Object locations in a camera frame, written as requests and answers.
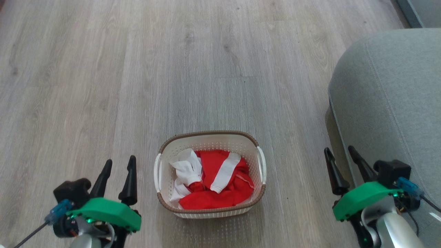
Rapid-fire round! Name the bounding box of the blue left cable connector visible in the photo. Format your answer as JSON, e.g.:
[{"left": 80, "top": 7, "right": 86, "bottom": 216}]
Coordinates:
[{"left": 44, "top": 199, "right": 73, "bottom": 225}]

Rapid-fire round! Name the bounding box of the blue right cable connector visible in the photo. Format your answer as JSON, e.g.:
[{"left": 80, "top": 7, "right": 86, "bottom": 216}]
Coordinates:
[{"left": 396, "top": 176, "right": 424, "bottom": 200}]

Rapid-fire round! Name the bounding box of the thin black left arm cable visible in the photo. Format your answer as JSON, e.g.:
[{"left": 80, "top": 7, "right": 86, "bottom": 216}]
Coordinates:
[{"left": 13, "top": 221, "right": 49, "bottom": 248}]

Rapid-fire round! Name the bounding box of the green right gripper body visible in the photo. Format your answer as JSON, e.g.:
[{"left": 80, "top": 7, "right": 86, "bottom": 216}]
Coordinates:
[{"left": 332, "top": 181, "right": 404, "bottom": 221}]

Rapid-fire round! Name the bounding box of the red and white garment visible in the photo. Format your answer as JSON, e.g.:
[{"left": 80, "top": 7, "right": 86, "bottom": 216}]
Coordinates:
[{"left": 168, "top": 148, "right": 255, "bottom": 210}]

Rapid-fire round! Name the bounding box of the grey fabric sofa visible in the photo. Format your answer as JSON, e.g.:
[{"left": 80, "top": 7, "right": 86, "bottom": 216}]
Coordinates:
[{"left": 325, "top": 28, "right": 441, "bottom": 248}]

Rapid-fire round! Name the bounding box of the blue cable connector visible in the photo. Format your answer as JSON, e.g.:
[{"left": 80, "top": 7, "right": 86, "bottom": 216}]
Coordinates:
[
  {"left": 44, "top": 199, "right": 73, "bottom": 225},
  {"left": 396, "top": 176, "right": 424, "bottom": 200}
]

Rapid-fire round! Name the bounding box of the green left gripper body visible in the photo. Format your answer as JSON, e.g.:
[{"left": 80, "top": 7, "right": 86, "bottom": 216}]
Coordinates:
[{"left": 65, "top": 197, "right": 142, "bottom": 232}]

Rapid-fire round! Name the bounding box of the dark grey furniture edge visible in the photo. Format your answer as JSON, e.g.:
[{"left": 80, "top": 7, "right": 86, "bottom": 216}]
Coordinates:
[{"left": 396, "top": 0, "right": 441, "bottom": 29}]

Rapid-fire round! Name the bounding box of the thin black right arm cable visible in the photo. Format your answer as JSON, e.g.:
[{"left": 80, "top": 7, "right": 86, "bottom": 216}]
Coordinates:
[{"left": 422, "top": 195, "right": 441, "bottom": 213}]

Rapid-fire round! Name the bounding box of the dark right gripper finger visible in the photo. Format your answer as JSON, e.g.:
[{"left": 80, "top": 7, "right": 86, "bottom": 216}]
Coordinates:
[
  {"left": 324, "top": 147, "right": 350, "bottom": 196},
  {"left": 348, "top": 145, "right": 378, "bottom": 183}
]

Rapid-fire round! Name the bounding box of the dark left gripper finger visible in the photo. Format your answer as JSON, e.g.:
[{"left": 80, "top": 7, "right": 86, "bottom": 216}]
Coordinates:
[
  {"left": 118, "top": 155, "right": 138, "bottom": 206},
  {"left": 90, "top": 159, "right": 113, "bottom": 199}
]

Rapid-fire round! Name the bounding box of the white laundry basket brown rim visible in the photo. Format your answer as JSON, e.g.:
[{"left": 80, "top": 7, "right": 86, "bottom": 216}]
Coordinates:
[{"left": 154, "top": 131, "right": 267, "bottom": 219}]

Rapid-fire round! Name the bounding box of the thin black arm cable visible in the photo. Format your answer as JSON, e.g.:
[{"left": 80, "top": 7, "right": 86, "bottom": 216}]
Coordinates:
[
  {"left": 13, "top": 221, "right": 49, "bottom": 248},
  {"left": 422, "top": 195, "right": 441, "bottom": 213}
]

